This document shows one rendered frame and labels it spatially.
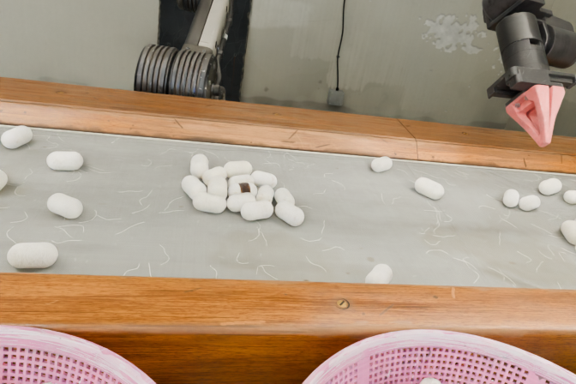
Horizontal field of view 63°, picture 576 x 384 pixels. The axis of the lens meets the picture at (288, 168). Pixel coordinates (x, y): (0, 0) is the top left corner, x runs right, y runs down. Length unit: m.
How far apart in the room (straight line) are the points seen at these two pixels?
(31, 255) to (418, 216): 0.40
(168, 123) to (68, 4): 1.99
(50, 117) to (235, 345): 0.43
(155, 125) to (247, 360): 0.38
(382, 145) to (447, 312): 0.36
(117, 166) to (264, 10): 2.03
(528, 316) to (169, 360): 0.28
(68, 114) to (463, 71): 2.51
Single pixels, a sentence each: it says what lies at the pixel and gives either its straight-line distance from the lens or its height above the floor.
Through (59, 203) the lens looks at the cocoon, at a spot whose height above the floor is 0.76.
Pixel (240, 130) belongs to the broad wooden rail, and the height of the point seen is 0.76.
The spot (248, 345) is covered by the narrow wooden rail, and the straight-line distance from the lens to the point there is 0.35.
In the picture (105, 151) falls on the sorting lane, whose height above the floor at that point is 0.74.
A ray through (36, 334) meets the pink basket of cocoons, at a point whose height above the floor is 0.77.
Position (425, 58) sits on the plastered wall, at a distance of 2.81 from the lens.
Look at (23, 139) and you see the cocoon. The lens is 0.62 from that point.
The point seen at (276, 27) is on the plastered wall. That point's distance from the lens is 2.55.
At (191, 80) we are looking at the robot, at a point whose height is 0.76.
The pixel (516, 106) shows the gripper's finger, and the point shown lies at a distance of 0.75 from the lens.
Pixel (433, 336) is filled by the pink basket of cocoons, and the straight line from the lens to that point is 0.37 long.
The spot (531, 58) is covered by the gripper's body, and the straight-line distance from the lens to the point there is 0.76.
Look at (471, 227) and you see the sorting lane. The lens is 0.59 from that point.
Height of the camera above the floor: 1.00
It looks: 26 degrees down
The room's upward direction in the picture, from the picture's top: 10 degrees clockwise
